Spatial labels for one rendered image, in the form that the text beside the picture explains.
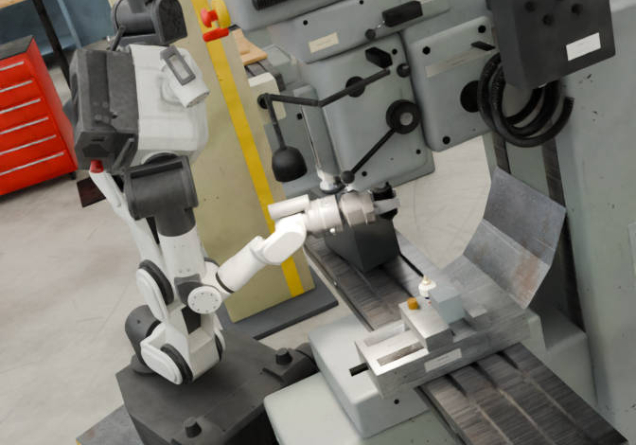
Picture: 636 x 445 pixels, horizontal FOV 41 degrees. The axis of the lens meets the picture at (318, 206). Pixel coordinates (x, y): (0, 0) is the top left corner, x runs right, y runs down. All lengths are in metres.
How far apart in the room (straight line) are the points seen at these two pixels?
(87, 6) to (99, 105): 8.91
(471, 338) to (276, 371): 0.91
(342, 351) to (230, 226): 1.74
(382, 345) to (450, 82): 0.58
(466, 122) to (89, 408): 2.53
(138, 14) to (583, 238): 1.14
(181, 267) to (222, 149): 1.72
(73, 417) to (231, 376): 1.35
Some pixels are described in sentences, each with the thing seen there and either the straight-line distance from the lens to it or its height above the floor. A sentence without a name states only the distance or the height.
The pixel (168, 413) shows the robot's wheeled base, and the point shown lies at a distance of 2.71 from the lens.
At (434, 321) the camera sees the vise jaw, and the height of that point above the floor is 1.06.
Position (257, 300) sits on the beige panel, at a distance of 3.99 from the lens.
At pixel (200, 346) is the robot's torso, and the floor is 0.75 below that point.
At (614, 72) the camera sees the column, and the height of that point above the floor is 1.42.
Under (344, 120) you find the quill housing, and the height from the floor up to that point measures 1.49.
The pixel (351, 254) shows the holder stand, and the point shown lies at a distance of 2.29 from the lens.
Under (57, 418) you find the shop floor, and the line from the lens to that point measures 4.01.
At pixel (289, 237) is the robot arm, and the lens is 1.94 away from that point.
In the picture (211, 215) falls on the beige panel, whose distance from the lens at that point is 3.76.
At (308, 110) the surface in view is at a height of 1.51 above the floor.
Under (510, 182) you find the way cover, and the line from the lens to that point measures 2.23.
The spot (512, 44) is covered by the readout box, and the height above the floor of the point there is 1.61.
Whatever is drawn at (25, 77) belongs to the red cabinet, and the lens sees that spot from 6.30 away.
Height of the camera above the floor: 2.13
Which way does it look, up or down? 26 degrees down
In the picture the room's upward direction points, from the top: 17 degrees counter-clockwise
